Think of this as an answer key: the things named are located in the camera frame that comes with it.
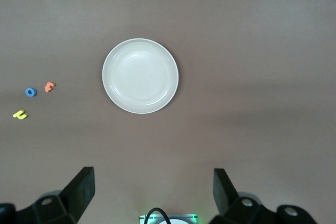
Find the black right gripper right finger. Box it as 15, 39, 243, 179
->
211, 168, 320, 224

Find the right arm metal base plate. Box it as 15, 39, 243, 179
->
138, 213, 198, 224

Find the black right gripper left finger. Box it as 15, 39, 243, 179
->
0, 166, 95, 224

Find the beige round plate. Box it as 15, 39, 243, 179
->
102, 38, 180, 115

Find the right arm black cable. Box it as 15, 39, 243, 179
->
145, 207, 173, 224

